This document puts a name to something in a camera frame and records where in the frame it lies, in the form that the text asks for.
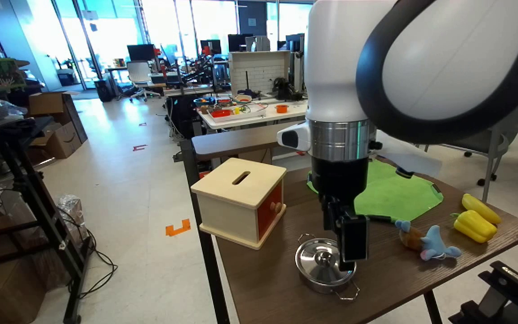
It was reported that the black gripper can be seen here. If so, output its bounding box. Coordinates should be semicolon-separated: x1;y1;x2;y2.
311;158;369;262

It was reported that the blue plush doll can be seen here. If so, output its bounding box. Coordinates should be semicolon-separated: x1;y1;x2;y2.
394;219;462;261

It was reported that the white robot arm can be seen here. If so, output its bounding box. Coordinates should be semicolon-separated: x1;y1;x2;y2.
306;0;518;262

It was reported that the steel pot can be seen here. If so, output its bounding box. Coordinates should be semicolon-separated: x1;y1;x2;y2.
293;237;360;302

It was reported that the green cloth mat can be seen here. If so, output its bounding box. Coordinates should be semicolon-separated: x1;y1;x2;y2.
306;156;446;225

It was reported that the wooden coin box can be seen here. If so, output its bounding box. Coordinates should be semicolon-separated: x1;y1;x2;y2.
191;158;286;250

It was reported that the yellow toy banana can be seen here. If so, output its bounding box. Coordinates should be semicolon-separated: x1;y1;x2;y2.
460;192;502;225

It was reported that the long wooden bench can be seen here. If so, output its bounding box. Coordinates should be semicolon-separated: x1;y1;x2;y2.
191;126;279;158

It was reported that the white cluttered work table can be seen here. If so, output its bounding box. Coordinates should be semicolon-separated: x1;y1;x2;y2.
198;99;307;131

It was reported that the grey chair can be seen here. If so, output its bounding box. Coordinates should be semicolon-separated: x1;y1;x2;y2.
426;82;518;203

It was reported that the cardboard box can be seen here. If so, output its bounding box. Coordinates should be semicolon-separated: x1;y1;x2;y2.
29;91;88;158

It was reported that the black metal shelf rack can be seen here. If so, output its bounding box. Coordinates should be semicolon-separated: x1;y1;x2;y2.
0;59;95;324

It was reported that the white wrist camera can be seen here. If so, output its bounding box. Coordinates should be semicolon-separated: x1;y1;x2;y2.
277;122;311;151

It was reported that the black camera tripod stand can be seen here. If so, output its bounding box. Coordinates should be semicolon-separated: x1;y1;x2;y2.
450;261;518;324

